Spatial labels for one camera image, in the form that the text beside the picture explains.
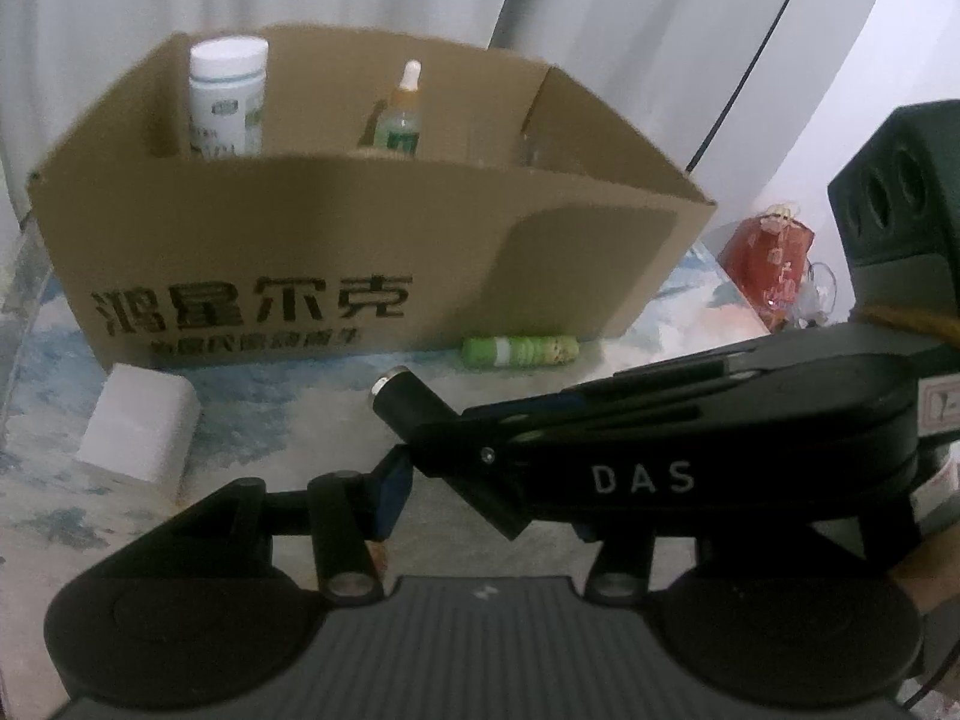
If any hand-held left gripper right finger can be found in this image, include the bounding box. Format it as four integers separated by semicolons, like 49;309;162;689
585;532;661;608

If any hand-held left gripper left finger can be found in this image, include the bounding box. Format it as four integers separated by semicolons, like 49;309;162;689
150;446;412;607

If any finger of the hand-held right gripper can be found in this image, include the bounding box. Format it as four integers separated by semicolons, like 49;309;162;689
409;401;593;485
559;345;762;410

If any black cylinder with silver tip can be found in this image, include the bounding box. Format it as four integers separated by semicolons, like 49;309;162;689
370;365;530;541

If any brown cardboard box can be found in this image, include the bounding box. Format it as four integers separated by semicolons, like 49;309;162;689
28;24;717;372

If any small green dropper bottle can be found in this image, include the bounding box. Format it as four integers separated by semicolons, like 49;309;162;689
371;60;425;160

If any white pill bottle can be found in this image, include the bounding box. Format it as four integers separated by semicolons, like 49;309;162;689
187;37;269;160

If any person's right hand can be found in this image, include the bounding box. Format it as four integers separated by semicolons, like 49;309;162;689
892;536;960;616

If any green patterned tube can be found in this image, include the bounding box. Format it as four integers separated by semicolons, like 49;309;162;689
461;334;580;370

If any red packet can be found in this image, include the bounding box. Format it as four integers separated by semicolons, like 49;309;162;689
718;202;816;331

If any blue printed table mat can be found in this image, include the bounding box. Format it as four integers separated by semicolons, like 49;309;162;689
0;236;777;593

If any clear plastic packaging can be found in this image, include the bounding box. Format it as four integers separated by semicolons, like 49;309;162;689
791;261;845;331

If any white foam block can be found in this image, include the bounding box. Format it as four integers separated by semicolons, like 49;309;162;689
77;362;202;503

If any black cable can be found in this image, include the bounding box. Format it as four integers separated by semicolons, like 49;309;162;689
686;0;822;173

